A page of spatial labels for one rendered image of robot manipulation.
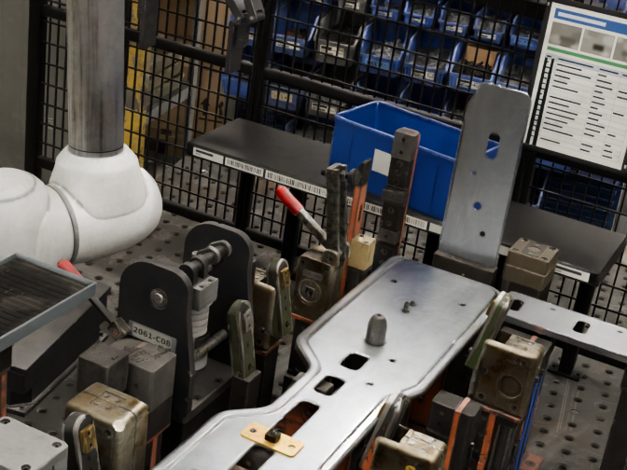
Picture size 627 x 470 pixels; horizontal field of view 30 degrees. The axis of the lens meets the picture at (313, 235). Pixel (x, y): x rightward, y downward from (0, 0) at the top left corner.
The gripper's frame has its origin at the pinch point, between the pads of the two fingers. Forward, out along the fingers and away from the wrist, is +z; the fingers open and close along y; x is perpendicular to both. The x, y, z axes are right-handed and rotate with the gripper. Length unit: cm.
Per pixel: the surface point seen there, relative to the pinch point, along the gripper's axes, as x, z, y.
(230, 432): -13, 46, 20
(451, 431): 13, 51, 43
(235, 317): 1.0, 37.6, 11.1
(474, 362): 28, 47, 40
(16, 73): 184, 90, -180
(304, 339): 15, 46, 16
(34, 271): -17.9, 30.1, -10.4
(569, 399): 78, 76, 49
